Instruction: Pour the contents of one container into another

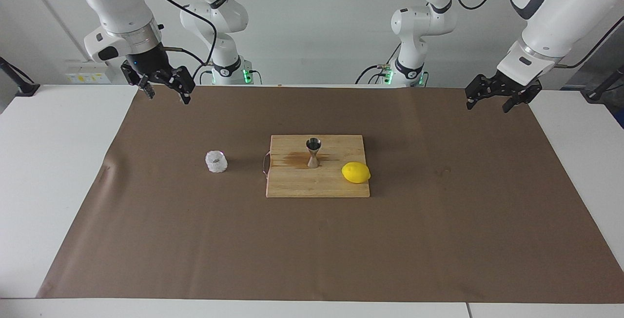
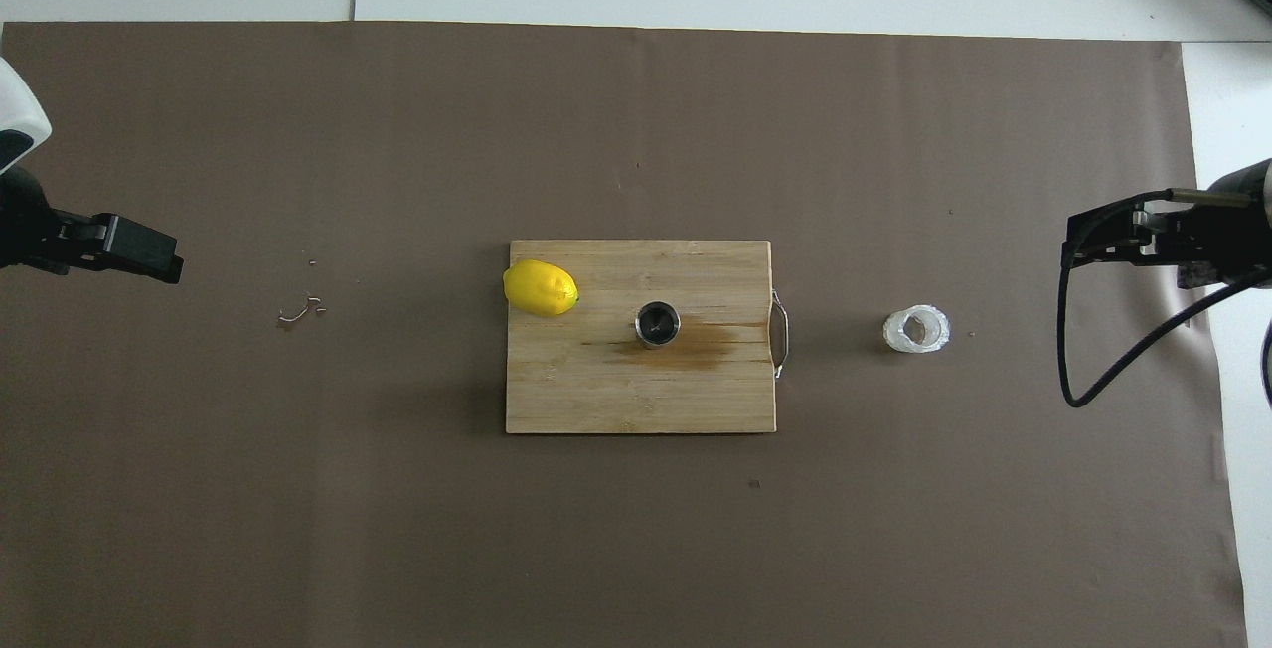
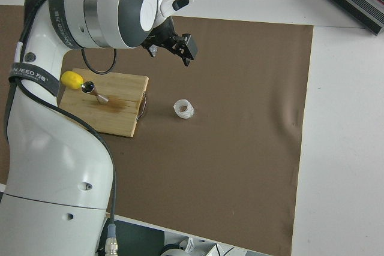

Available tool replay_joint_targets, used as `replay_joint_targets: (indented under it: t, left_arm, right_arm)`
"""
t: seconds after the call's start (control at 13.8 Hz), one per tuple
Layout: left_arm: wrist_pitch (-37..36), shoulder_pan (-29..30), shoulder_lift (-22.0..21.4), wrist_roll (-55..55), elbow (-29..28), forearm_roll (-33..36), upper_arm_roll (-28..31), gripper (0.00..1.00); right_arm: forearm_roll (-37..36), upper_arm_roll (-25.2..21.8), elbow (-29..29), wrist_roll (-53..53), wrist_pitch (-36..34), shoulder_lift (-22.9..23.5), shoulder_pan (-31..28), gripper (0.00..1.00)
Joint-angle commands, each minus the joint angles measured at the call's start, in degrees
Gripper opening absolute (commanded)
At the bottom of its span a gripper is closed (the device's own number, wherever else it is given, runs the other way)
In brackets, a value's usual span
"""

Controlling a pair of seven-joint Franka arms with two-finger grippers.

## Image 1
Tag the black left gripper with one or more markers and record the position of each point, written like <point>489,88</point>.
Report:
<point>507,85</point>

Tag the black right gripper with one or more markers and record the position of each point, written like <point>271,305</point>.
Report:
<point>150,64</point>

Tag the clear textured glass cup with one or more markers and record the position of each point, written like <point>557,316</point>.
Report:
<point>216,162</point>

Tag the steel double jigger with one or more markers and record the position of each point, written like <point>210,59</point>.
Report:
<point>313,154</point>

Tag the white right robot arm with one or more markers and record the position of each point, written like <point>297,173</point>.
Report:
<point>117,6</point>

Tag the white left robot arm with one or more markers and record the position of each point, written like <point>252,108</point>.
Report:
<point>555,15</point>

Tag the black stand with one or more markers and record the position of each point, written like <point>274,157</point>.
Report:
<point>22,86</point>
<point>602,89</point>

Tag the dark grey panel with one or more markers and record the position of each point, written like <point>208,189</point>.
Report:
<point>602,62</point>

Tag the yellow lemon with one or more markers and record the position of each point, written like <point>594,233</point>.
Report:
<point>356,172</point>

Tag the wooden cutting board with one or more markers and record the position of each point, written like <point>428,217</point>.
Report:
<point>302,186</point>

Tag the brown paper table mat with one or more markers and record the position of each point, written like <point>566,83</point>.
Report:
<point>312,240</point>

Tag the white wall outlet box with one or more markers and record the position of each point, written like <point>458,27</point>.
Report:
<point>83,75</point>

